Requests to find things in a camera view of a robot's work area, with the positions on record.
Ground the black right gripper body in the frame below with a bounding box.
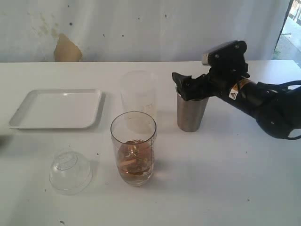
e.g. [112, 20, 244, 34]
[206, 40, 249, 98]

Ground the clear measuring cup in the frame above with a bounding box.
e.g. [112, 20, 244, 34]
[110, 111, 157, 186]

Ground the white rectangular plastic tray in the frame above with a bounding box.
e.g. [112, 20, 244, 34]
[8, 89, 105, 129]

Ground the wooden pieces and coin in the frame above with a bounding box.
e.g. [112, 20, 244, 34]
[117, 140, 154, 179]

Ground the stainless steel cup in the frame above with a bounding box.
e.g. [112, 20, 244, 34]
[175, 86, 209, 132]

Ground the frosted translucent plastic cup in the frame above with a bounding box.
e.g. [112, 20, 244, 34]
[120, 71, 157, 134]

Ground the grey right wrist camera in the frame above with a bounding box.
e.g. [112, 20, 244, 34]
[201, 40, 238, 66]

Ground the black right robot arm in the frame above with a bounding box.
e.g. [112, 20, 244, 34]
[172, 40, 301, 140]

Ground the clear plastic dome lid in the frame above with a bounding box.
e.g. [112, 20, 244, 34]
[49, 148, 93, 195]

